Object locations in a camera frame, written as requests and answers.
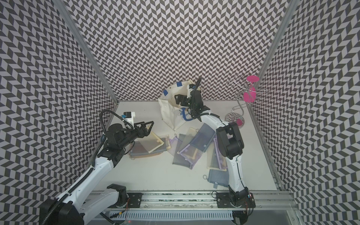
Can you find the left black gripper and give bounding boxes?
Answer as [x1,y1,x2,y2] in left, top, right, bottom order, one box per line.
[118,121,154,149]

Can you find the white canvas bag blue handles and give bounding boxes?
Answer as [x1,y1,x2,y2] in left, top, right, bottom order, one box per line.
[158,80,195,131]

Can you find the grey blue mesh pouch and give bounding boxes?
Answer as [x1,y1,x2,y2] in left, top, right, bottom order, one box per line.
[190,123,215,152]

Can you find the purple mesh pencil pouch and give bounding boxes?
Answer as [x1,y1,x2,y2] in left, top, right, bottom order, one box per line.
[178,139,204,164]

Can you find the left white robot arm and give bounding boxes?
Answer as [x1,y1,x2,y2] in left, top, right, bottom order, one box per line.
[39,109,154,225]

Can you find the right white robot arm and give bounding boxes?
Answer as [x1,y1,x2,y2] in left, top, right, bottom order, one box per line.
[175,76,256,210]

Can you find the grey pouch under yellow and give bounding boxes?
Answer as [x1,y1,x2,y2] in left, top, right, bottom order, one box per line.
[129,139,166,158]

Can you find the pale purple small pouch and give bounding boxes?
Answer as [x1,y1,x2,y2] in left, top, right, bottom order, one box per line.
[166,136,179,156]

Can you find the right purple mesh pouch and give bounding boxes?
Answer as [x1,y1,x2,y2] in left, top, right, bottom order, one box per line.
[214,136,227,171]

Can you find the small grey blue pouch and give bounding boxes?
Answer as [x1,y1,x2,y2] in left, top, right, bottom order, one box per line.
[203,169,229,189]

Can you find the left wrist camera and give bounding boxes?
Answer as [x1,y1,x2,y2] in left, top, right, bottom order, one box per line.
[122,112,136,122]

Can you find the chrome wire stand pink discs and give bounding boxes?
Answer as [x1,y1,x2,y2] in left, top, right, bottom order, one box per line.
[225,75,269,128]

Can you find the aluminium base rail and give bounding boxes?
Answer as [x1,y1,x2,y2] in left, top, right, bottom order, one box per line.
[60,190,299,225]

